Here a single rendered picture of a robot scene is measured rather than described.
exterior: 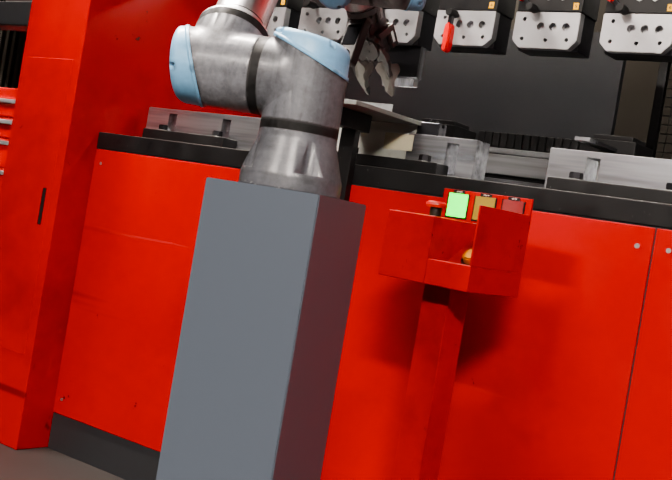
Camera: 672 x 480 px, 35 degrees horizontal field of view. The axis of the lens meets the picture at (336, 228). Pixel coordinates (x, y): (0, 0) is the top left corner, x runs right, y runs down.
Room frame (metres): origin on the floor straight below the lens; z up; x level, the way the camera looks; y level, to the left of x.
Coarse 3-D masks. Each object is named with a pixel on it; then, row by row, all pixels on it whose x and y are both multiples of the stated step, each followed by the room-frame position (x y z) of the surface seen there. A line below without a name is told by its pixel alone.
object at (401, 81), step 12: (396, 48) 2.50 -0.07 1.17; (408, 48) 2.48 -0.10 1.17; (420, 48) 2.46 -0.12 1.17; (396, 60) 2.50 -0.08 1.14; (408, 60) 2.48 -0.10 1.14; (420, 60) 2.46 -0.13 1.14; (408, 72) 2.47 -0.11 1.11; (420, 72) 2.47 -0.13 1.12; (396, 84) 2.50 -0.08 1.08; (408, 84) 2.48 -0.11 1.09
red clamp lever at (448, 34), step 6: (450, 12) 2.33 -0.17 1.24; (456, 12) 2.35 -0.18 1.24; (450, 18) 2.34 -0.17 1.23; (450, 24) 2.34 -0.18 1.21; (444, 30) 2.34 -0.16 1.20; (450, 30) 2.34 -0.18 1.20; (444, 36) 2.34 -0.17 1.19; (450, 36) 2.34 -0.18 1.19; (444, 42) 2.34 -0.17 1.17; (450, 42) 2.34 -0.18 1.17; (444, 48) 2.34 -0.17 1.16; (450, 48) 2.35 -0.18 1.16
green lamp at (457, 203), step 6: (450, 192) 2.03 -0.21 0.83; (450, 198) 2.02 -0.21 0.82; (456, 198) 2.01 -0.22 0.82; (462, 198) 2.00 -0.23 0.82; (450, 204) 2.02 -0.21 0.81; (456, 204) 2.01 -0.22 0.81; (462, 204) 2.00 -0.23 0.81; (450, 210) 2.02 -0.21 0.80; (456, 210) 2.01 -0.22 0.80; (462, 210) 2.00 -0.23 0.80; (456, 216) 2.01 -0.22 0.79; (462, 216) 2.00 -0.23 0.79
